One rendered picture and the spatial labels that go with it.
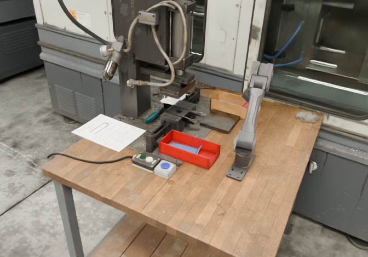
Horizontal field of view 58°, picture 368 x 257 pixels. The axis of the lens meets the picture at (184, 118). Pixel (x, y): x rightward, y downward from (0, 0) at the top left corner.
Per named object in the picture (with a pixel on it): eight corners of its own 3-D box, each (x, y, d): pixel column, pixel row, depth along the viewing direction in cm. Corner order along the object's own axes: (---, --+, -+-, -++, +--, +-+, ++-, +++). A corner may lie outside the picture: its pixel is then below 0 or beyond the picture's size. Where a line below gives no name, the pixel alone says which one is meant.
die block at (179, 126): (177, 136, 164) (178, 123, 160) (160, 130, 168) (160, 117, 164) (195, 118, 179) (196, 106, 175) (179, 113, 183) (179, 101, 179)
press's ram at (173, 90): (179, 105, 154) (181, 43, 139) (133, 92, 164) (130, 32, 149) (196, 90, 168) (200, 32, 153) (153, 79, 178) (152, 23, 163)
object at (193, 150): (196, 159, 148) (196, 153, 146) (165, 150, 152) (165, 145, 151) (201, 150, 154) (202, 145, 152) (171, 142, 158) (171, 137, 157)
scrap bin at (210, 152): (208, 170, 142) (209, 159, 139) (158, 152, 152) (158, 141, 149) (219, 155, 152) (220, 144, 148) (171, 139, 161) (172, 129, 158)
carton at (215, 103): (252, 123, 179) (254, 110, 174) (209, 110, 188) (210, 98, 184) (259, 112, 188) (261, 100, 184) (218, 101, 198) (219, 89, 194)
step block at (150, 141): (151, 153, 152) (151, 136, 147) (145, 150, 153) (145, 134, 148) (159, 146, 157) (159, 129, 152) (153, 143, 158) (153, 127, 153)
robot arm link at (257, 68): (257, 66, 172) (252, 59, 143) (275, 69, 170) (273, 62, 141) (253, 90, 174) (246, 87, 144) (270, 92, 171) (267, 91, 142)
